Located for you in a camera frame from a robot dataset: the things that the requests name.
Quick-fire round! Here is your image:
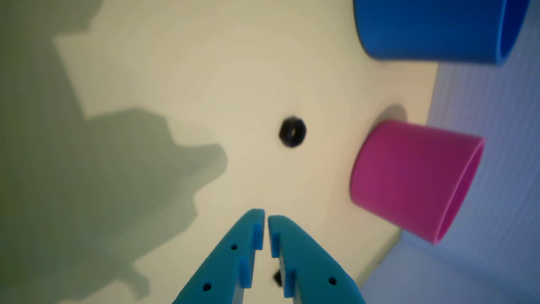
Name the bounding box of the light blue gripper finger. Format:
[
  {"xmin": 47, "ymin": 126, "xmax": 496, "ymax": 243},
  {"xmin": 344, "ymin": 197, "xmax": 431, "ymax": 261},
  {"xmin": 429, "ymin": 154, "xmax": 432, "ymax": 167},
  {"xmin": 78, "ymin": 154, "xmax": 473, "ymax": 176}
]
[
  {"xmin": 172, "ymin": 209, "xmax": 266, "ymax": 304},
  {"xmin": 268, "ymin": 214, "xmax": 367, "ymax": 304}
]

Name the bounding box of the white corrugated box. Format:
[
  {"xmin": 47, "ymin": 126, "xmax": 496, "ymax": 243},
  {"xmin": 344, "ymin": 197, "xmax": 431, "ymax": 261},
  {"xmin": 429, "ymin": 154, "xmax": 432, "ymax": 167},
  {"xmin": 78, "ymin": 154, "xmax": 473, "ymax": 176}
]
[{"xmin": 356, "ymin": 0, "xmax": 540, "ymax": 304}]

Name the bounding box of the pink round cup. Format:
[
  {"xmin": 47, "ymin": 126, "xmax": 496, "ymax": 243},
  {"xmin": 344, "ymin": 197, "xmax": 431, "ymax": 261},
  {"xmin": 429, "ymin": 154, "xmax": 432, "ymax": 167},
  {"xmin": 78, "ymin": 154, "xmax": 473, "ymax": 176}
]
[{"xmin": 349, "ymin": 119, "xmax": 485, "ymax": 245}]

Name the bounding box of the black hex nut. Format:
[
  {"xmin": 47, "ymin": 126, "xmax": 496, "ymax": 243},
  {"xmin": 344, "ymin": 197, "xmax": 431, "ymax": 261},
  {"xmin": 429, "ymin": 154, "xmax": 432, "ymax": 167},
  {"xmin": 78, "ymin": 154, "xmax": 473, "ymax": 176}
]
[{"xmin": 278, "ymin": 117, "xmax": 307, "ymax": 149}]

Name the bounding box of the yellow paper mat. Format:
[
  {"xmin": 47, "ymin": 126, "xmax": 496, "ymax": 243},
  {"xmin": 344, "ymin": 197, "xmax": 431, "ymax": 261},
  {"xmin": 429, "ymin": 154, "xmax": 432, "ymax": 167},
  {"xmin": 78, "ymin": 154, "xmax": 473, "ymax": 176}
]
[{"xmin": 0, "ymin": 0, "xmax": 439, "ymax": 304}]

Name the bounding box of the blue round cup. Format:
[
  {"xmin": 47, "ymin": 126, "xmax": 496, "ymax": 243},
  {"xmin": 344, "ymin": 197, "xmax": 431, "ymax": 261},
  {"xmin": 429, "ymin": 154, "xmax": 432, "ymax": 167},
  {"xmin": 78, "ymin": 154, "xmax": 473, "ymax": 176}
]
[{"xmin": 354, "ymin": 0, "xmax": 531, "ymax": 66}]

